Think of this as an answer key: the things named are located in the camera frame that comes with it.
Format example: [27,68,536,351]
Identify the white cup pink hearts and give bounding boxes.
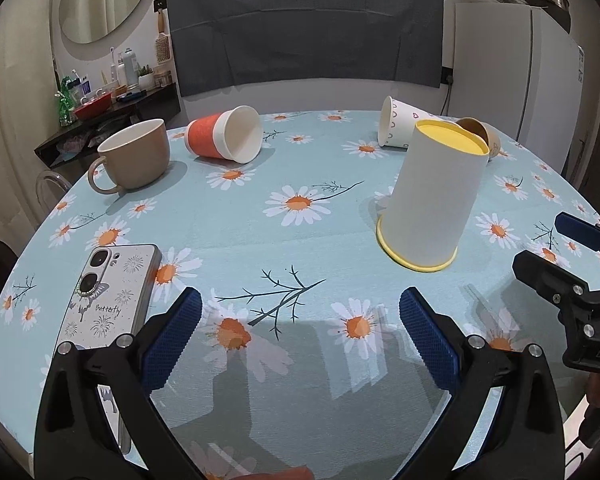
[377,96,448,150]

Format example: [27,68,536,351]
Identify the beige ceramic mug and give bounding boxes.
[86,118,170,195]

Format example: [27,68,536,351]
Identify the blue daisy tablecloth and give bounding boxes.
[0,110,600,479]

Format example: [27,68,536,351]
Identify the orange sleeve paper cup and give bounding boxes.
[184,105,263,164]

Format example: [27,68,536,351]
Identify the white thermos bottle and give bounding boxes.
[122,48,138,88]

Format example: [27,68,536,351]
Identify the transparent chair back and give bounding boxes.
[35,169,72,214]

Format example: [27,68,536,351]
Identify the black power cable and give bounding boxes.
[436,66,455,117]

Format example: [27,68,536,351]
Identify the person's left hand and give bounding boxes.
[235,466,314,480]

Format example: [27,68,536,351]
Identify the red bowl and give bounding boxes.
[73,93,112,122]

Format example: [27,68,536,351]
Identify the black wall shelf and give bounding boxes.
[34,82,181,169]

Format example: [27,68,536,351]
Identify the white cup yellow rim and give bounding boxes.
[376,119,490,272]

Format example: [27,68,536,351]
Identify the white refrigerator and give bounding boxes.
[448,2,584,171]

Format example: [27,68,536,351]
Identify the white butterfly case smartphone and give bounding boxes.
[52,242,164,456]

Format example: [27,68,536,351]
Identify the small potted plant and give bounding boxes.
[137,65,156,91]

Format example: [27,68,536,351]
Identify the green glass bottle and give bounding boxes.
[55,76,76,128]

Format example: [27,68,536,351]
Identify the person's right hand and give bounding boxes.
[585,373,600,408]

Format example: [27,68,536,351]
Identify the beige curtain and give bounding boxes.
[0,0,58,252]

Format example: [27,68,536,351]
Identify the brown kraft paper cup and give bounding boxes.
[455,117,502,160]

